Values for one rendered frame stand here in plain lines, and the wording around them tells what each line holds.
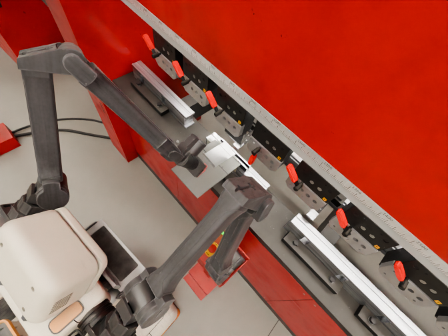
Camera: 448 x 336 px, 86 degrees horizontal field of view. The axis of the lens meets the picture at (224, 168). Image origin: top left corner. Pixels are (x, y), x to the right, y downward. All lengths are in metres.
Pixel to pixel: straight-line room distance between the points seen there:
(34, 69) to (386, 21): 0.69
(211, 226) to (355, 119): 0.41
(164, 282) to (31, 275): 0.27
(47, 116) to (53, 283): 0.38
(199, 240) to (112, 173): 1.78
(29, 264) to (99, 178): 1.70
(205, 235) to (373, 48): 0.51
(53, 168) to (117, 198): 1.41
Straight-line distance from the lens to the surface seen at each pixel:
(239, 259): 0.97
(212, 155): 1.13
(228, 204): 0.56
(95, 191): 2.27
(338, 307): 1.24
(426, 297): 0.98
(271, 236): 1.17
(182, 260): 0.62
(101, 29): 1.51
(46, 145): 0.77
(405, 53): 0.56
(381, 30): 0.56
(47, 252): 0.66
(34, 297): 0.67
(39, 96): 0.72
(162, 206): 2.09
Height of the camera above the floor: 1.96
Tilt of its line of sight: 60 degrees down
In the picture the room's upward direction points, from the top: 15 degrees clockwise
